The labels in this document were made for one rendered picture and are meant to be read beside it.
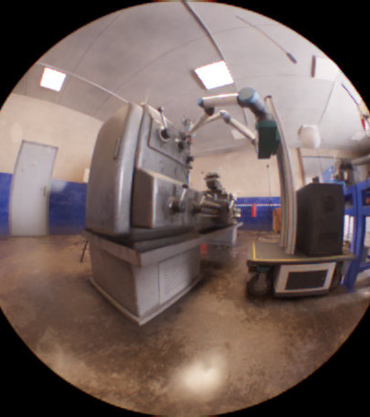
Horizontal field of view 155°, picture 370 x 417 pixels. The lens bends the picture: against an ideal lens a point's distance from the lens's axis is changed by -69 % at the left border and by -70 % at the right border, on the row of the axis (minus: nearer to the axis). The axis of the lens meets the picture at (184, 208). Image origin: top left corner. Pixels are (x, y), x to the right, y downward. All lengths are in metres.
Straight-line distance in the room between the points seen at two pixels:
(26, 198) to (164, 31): 4.12
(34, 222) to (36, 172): 1.12
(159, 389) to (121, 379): 0.14
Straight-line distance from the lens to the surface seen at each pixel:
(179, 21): 2.83
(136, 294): 0.75
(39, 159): 3.94
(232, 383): 0.67
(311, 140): 4.78
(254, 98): 1.14
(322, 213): 1.12
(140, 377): 0.67
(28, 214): 3.79
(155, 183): 0.60
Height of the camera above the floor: 0.61
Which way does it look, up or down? 2 degrees up
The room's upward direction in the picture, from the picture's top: 1 degrees clockwise
